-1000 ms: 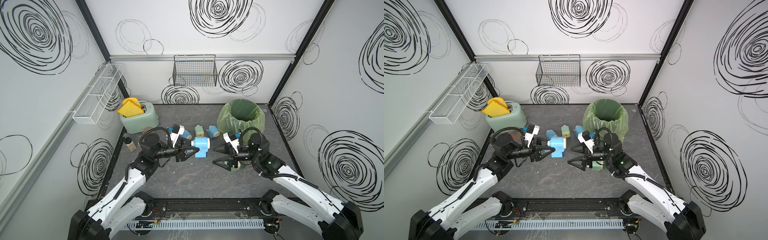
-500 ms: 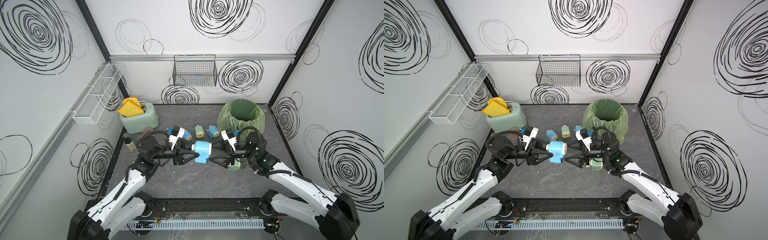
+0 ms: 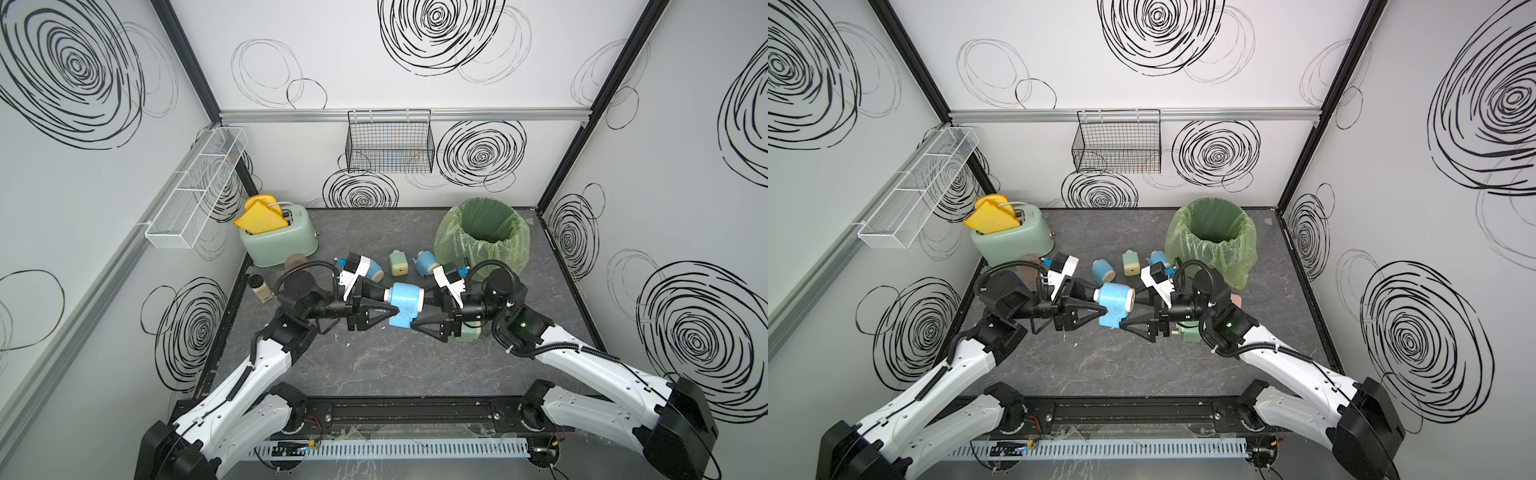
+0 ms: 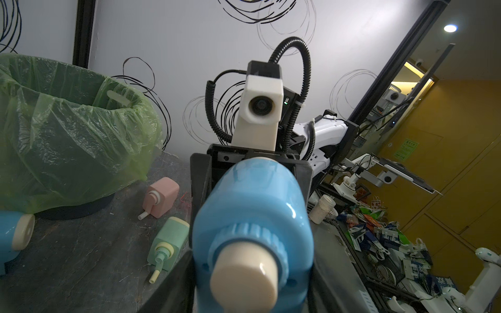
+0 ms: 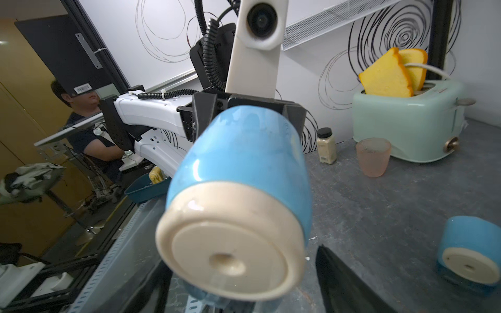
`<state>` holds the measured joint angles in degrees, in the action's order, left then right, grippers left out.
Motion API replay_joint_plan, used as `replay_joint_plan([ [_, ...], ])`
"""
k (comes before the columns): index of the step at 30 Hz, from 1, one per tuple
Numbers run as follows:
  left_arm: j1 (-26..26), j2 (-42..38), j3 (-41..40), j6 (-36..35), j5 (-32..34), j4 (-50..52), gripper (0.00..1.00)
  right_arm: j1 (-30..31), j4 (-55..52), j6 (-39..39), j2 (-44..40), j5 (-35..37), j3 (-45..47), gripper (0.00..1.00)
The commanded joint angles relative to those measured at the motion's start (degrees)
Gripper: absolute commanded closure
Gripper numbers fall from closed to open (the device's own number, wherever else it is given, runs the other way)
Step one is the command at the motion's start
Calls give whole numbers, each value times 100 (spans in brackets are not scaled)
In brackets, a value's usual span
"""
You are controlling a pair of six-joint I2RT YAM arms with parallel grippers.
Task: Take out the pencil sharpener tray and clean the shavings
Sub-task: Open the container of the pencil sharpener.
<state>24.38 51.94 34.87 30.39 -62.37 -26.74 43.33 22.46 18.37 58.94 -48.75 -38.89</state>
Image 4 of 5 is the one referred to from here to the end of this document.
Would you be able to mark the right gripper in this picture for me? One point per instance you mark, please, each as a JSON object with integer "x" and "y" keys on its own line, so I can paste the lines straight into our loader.
{"x": 221, "y": 158}

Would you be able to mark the blue sharpener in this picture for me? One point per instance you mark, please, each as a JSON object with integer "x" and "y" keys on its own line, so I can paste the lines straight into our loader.
{"x": 16, "y": 232}
{"x": 253, "y": 246}

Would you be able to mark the clear pink shavings tray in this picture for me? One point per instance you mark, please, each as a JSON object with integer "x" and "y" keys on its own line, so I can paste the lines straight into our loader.
{"x": 186, "y": 202}

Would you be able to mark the pink pencil sharpener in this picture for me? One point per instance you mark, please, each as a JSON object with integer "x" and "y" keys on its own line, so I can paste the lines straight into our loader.
{"x": 160, "y": 198}

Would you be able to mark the green cream pencil sharpener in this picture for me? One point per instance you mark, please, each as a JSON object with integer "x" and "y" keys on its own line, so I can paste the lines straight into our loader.
{"x": 166, "y": 246}

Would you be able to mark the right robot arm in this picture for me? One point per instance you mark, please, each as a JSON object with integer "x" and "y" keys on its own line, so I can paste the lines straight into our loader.
{"x": 321, "y": 137}

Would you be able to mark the bin with green bag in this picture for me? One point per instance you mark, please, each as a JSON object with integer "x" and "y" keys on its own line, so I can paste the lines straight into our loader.
{"x": 70, "y": 136}

